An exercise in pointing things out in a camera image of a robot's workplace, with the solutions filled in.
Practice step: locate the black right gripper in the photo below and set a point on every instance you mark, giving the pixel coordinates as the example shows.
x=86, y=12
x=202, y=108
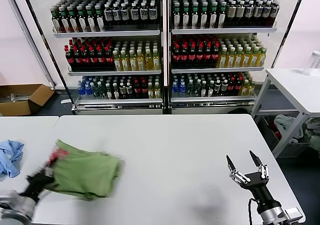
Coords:
x=258, y=187

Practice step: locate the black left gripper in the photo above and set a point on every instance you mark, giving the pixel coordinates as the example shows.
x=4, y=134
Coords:
x=37, y=183

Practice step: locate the light green t-shirt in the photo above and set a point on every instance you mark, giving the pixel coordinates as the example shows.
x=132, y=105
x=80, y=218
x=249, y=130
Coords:
x=87, y=172

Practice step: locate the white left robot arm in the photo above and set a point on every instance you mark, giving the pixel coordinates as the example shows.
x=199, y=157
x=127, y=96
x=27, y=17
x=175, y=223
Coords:
x=15, y=207

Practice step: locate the crumpled blue cloth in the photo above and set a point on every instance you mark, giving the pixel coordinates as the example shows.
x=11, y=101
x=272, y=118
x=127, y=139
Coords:
x=10, y=160

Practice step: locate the dark grey storage crate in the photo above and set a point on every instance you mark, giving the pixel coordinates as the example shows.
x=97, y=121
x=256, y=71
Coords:
x=290, y=150

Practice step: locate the crumpled red cloth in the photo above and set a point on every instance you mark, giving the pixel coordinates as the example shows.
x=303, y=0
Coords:
x=276, y=135

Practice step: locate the crumpled grey cloth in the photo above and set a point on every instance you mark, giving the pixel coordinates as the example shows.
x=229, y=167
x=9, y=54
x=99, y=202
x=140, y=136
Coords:
x=285, y=125

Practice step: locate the crumpled pale green cloth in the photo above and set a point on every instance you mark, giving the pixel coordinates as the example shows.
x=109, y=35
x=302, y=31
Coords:
x=313, y=137

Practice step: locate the open cardboard box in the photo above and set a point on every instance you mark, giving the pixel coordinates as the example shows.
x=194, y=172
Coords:
x=15, y=108

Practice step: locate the red-cap cola bottle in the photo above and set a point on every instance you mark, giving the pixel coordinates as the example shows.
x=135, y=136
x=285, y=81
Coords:
x=109, y=57
x=101, y=57
x=144, y=91
x=231, y=89
x=199, y=57
x=215, y=57
x=137, y=91
x=207, y=57
x=93, y=58
x=184, y=58
x=238, y=88
x=69, y=58
x=76, y=58
x=85, y=58
x=176, y=58
x=191, y=57

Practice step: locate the small white floor piece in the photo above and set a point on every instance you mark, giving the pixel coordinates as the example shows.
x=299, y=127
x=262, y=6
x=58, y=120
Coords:
x=65, y=101

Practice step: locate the small dark drink bottle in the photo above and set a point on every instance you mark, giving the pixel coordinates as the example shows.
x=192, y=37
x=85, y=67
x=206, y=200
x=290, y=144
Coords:
x=108, y=93
x=122, y=92
x=129, y=92
x=224, y=90
x=204, y=91
x=115, y=93
x=217, y=90
x=210, y=90

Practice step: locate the grey metal rods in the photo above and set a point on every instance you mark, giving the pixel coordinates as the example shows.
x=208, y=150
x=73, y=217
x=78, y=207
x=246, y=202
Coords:
x=17, y=97

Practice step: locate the white side table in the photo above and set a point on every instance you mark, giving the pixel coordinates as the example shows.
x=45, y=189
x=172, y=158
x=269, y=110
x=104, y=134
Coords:
x=295, y=90

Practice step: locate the clear green water bottle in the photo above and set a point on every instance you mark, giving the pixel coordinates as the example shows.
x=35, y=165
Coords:
x=197, y=91
x=190, y=90
x=94, y=92
x=101, y=92

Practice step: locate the blue water bottle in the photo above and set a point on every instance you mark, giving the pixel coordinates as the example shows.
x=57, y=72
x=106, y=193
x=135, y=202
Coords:
x=87, y=92
x=175, y=91
x=80, y=91
x=182, y=91

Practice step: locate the clear plastic jar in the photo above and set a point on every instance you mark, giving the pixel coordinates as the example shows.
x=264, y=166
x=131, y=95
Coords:
x=312, y=62

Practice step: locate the grey metal drinks shelf unit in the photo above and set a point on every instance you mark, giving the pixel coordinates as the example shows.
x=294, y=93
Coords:
x=225, y=30
x=112, y=33

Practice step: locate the dark bottle blue-white label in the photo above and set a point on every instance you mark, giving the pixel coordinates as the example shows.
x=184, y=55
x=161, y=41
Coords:
x=274, y=14
x=143, y=14
x=124, y=15
x=116, y=15
x=266, y=15
x=108, y=16
x=257, y=15
x=249, y=15
x=134, y=15
x=153, y=14

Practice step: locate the dark bottle beige label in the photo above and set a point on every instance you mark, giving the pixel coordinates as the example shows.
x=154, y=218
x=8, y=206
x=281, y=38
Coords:
x=240, y=16
x=231, y=16

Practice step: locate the green-cap white-label tea bottle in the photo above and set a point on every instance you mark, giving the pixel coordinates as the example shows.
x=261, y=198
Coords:
x=100, y=21
x=176, y=18
x=185, y=18
x=91, y=21
x=195, y=18
x=56, y=22
x=82, y=21
x=64, y=22
x=204, y=18
x=213, y=18
x=73, y=22
x=222, y=17

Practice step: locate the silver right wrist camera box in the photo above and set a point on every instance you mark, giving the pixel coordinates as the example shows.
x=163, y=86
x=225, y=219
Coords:
x=293, y=213

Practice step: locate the grey wall post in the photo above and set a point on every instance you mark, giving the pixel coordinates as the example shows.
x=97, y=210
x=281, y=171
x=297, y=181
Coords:
x=31, y=35

